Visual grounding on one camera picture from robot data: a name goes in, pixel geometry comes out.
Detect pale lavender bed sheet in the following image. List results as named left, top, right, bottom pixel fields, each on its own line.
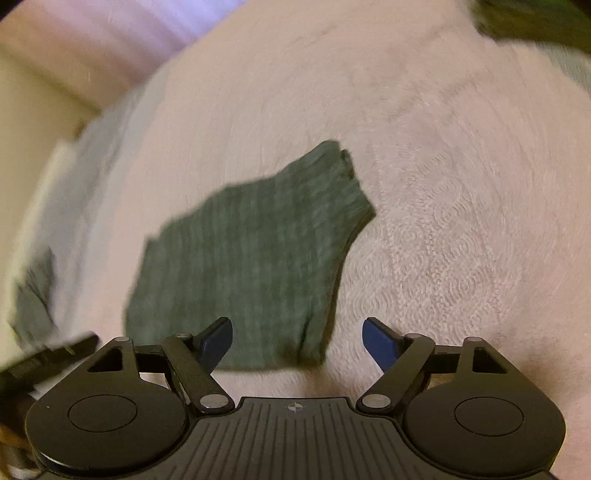
left=9, top=78, right=158, bottom=333

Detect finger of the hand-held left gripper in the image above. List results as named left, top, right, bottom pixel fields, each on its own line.
left=36, top=334, right=100, bottom=371

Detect olive brown garment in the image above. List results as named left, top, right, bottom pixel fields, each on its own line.
left=466, top=0, right=591, bottom=48

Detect plain grey t-shirt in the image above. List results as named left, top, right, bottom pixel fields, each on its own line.
left=11, top=247, right=62, bottom=348

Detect pink sheer curtain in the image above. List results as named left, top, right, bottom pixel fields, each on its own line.
left=0, top=0, right=252, bottom=112

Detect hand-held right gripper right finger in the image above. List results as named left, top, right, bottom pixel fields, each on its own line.
left=358, top=317, right=507, bottom=411

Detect grey plaid pants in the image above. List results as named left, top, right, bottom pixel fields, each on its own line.
left=124, top=140, right=378, bottom=371

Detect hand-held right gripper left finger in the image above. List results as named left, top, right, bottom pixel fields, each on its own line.
left=88, top=316, right=234, bottom=412

